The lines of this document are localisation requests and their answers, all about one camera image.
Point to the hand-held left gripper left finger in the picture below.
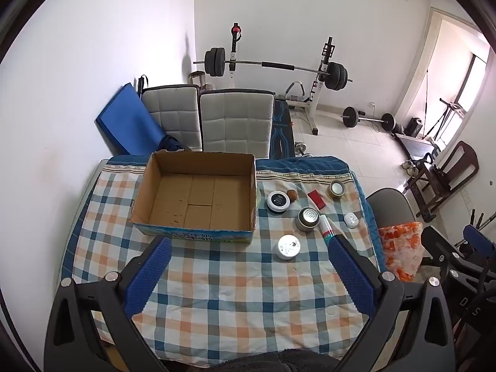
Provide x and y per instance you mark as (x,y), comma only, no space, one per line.
(149,275)

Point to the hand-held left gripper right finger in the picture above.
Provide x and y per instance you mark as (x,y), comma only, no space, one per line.
(350,271)

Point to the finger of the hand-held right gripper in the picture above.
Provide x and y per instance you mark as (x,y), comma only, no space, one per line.
(478,238)
(438,246)

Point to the white tube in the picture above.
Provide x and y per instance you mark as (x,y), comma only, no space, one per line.
(327,230)

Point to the white round tin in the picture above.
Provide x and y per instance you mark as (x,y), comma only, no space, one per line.
(288,247)

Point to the perforated metal round tin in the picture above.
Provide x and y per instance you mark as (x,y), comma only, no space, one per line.
(308,219)

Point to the gold tape roll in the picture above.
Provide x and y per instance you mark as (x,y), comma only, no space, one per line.
(337,189)

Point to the cardboard box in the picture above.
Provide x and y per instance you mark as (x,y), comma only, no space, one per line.
(193,197)

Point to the brown walnut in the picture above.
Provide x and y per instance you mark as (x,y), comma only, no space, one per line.
(291,195)

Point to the white tin with black top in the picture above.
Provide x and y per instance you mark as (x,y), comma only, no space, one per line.
(277,201)

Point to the orange and white bag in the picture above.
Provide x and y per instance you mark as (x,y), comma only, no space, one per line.
(401,252)

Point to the white small device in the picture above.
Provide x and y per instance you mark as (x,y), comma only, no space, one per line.
(351,220)

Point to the grey chair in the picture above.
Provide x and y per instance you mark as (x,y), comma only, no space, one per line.
(389,207)

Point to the dark wooden chair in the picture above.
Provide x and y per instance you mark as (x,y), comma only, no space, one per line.
(445,178)

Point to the red small box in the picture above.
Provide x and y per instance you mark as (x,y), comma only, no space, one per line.
(316,199)

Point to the pair of shoes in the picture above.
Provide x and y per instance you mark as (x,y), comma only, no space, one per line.
(409,166)

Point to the plaid tablecloth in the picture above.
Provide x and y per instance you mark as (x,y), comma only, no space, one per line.
(232,298)

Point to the low dark framed platform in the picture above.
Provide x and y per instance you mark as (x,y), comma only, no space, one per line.
(416,145)

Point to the black heater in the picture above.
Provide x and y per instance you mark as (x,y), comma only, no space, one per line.
(414,126)

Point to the black tripod stand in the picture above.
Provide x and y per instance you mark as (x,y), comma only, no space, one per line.
(445,118)

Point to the dark blue cloth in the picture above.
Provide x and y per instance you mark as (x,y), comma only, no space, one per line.
(172,143)

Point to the short barbell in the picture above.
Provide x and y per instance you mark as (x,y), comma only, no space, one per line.
(368,118)

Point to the blue foam mat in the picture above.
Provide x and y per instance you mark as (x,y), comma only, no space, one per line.
(124,124)

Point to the black and blue bench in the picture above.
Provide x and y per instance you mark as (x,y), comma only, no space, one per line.
(281,131)

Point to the window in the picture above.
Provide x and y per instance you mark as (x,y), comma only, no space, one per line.
(471,81)

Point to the white padded chair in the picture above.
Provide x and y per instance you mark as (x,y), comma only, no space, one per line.
(172,108)
(236,120)

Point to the grey ab trainer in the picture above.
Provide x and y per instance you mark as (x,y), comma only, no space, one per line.
(296,89)

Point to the small brown stool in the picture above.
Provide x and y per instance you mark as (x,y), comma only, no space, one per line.
(198,79)

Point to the barbell on bench rack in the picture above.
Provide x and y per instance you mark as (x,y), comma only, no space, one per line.
(324,69)

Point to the long barbell with black plates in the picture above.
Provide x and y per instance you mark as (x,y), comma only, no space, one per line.
(252,62)

